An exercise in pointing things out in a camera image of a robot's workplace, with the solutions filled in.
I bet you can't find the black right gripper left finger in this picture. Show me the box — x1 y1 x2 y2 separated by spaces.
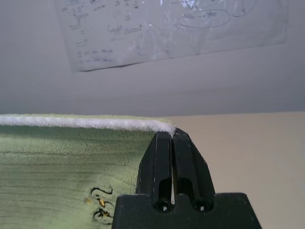
135 131 173 212

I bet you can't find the green towel with white trim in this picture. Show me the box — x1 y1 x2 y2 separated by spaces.
0 114 177 229

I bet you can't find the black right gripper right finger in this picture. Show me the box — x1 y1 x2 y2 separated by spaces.
173 128 216 212

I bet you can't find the white sheet with handwriting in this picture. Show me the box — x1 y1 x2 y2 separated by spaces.
54 0 288 72

